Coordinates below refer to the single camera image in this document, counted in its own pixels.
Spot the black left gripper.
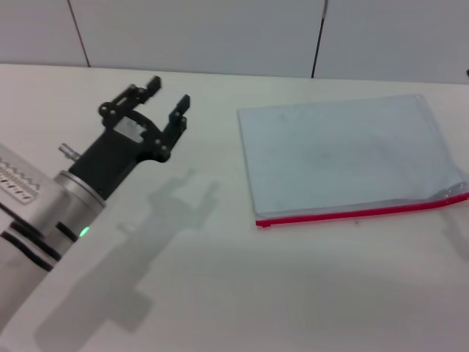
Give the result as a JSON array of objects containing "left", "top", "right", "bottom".
[{"left": 68, "top": 75, "right": 192, "bottom": 202}]

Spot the clear document bag red zip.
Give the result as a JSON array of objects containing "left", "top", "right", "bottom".
[{"left": 237, "top": 93, "right": 469, "bottom": 230}]

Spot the small silver connector plug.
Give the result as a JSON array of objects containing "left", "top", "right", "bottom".
[{"left": 57, "top": 143, "right": 81, "bottom": 161}]

